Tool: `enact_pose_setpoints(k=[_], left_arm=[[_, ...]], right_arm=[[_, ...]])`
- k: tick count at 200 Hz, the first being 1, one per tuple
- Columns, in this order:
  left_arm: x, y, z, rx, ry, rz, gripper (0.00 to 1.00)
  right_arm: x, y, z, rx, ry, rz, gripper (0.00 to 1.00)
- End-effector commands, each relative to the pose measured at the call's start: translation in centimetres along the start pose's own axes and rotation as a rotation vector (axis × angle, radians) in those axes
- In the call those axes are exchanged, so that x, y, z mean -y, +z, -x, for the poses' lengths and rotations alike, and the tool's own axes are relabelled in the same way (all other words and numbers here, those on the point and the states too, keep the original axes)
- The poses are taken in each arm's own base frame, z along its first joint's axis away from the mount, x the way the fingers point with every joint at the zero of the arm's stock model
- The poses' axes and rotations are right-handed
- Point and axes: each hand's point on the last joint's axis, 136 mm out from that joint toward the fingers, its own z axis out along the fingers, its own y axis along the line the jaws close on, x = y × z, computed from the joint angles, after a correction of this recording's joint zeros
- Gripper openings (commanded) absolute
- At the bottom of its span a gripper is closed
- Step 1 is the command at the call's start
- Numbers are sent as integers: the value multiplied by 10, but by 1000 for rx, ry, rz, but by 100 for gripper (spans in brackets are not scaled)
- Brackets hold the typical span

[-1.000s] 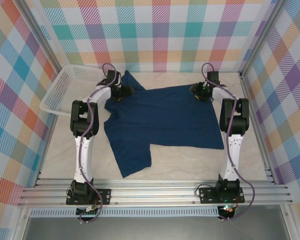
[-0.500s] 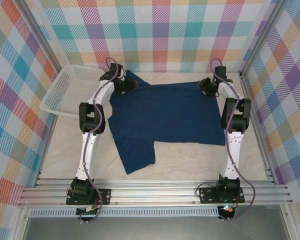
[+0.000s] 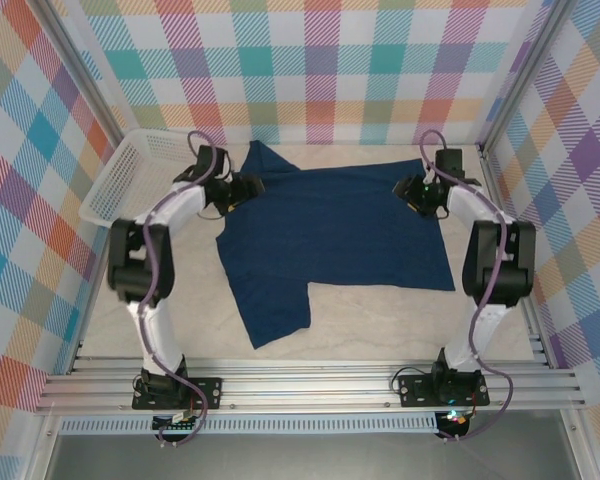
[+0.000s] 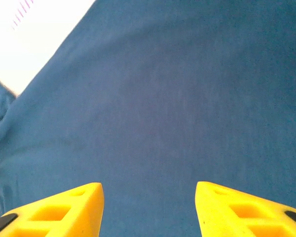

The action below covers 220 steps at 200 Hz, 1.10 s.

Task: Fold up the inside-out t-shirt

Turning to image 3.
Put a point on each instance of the navy blue printed t-shirt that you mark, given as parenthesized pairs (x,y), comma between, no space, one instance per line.
(330,235)

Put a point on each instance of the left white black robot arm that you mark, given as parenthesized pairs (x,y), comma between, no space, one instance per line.
(140,260)

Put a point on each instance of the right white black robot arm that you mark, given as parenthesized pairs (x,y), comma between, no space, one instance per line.
(500,270)

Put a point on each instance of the white plastic mesh basket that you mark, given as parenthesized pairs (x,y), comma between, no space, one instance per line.
(125,170)

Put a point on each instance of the controller board with lights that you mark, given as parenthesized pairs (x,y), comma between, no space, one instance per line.
(454,417)

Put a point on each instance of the green controller board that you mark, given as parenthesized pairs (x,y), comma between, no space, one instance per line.
(177,424)

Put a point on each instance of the grey metal sheet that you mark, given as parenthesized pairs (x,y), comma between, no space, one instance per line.
(305,457)

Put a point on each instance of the aluminium frame post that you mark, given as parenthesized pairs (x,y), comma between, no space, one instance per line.
(525,70)
(82,65)

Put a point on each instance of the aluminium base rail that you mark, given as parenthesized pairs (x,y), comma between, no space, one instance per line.
(305,387)

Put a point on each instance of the aluminium frame leg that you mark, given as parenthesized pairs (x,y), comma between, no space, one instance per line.
(580,450)
(42,450)

